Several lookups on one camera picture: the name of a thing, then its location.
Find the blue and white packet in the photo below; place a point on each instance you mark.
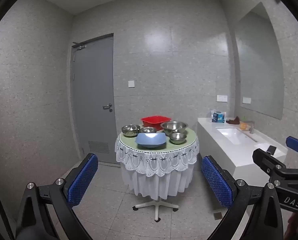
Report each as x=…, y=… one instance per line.
x=217, y=117

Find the white wall socket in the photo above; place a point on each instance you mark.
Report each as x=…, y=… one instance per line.
x=221, y=98

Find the red plastic basin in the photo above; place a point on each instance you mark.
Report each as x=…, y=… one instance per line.
x=152, y=122

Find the medium stainless steel bowl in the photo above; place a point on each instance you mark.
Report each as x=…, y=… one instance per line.
x=130, y=130

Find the large stainless steel bowl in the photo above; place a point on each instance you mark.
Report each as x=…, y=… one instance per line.
x=174, y=127

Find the white table base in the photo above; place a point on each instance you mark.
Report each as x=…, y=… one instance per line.
x=156, y=208

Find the door vent grille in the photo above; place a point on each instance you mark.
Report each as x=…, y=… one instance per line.
x=99, y=147

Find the metal faucet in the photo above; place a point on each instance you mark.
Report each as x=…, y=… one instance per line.
x=251, y=127

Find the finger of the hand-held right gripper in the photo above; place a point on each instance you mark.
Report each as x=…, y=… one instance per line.
x=297, y=143
x=266, y=158

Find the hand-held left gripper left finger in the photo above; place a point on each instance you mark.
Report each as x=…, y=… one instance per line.
x=81, y=181

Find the white light switch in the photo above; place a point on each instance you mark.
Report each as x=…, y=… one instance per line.
x=131, y=84

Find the white sink basin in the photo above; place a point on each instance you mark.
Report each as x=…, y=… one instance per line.
x=232, y=135

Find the floor drain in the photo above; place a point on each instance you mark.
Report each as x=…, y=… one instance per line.
x=217, y=215

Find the door closer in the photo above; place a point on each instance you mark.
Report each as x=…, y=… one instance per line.
x=79, y=46

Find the black phone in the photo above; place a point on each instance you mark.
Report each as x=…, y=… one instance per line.
x=271, y=149

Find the brown cloth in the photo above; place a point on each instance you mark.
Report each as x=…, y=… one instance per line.
x=234, y=121

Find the white sink counter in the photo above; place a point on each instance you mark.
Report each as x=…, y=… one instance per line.
x=213, y=140

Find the wall mirror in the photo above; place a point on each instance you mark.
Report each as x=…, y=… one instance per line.
x=261, y=67

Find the grey door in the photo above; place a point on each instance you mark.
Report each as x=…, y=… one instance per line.
x=92, y=92

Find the small stainless steel bowl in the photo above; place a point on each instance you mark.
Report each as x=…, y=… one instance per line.
x=148, y=129
x=178, y=138

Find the orange sponge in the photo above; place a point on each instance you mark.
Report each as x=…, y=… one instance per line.
x=243, y=126

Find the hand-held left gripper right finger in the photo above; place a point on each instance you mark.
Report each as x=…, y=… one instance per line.
x=216, y=182

